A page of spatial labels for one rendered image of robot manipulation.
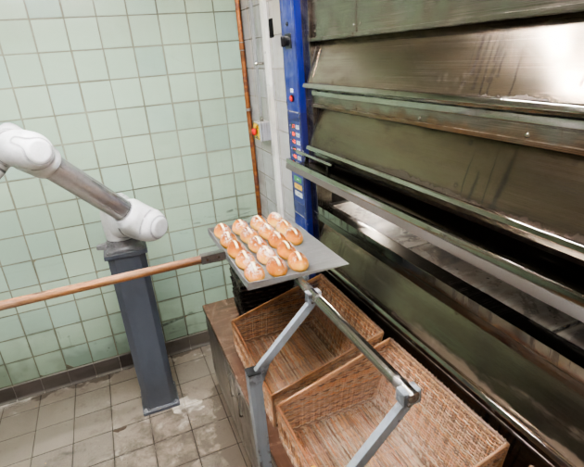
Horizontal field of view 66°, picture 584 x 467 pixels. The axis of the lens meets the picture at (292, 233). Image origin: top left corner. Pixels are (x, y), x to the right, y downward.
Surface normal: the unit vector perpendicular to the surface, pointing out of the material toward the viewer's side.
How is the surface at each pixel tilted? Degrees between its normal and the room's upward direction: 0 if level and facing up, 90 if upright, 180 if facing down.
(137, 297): 90
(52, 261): 90
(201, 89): 90
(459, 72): 70
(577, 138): 90
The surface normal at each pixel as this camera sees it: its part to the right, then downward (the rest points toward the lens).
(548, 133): -0.92, 0.21
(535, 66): -0.89, -0.12
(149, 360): 0.38, 0.33
